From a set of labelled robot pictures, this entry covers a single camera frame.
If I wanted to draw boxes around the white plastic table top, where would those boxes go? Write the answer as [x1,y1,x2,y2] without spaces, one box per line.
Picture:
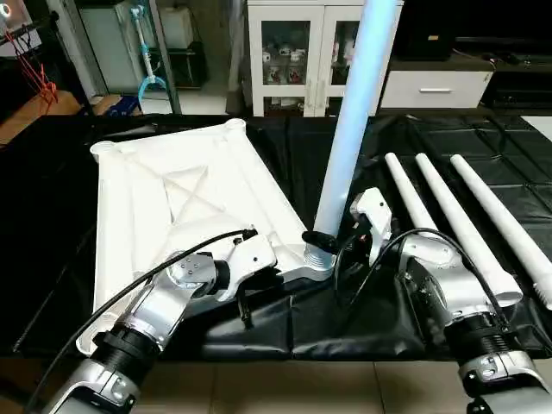
[76,119,336,354]

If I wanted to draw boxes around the black work mat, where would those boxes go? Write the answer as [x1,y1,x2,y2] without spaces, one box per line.
[0,110,552,361]

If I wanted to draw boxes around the white drawer unit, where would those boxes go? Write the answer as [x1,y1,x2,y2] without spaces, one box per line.
[379,56,497,110]

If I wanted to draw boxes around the white glass-door cabinet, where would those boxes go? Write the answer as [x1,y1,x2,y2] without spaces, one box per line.
[248,0,406,117]

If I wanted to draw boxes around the blue and yellow box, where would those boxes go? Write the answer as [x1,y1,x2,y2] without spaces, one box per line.
[103,93,144,116]

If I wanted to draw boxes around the black speaker box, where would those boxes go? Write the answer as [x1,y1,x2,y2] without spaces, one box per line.
[392,0,458,61]

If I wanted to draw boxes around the brown wooden desk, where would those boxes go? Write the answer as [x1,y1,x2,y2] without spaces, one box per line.
[0,91,83,144]

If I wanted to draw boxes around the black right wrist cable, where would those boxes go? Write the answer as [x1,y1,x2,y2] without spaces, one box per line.
[332,224,511,330]

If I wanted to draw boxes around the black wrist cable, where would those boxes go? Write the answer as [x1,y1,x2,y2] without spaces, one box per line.
[332,224,511,330]
[24,228,258,414]

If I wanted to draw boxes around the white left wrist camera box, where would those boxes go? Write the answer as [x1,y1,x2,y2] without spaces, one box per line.
[220,231,279,301]

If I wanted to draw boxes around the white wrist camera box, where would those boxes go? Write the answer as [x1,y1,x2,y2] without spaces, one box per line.
[220,231,279,301]
[349,188,394,264]

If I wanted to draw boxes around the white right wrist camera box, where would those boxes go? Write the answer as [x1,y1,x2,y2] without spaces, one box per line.
[349,188,394,264]

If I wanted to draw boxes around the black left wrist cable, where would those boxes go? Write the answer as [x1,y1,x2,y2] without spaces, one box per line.
[24,228,258,414]

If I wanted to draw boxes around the teal long-handled dustpan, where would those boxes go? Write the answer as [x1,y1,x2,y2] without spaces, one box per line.
[136,4,170,101]

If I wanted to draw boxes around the red cables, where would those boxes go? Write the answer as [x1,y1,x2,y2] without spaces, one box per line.
[4,24,58,101]

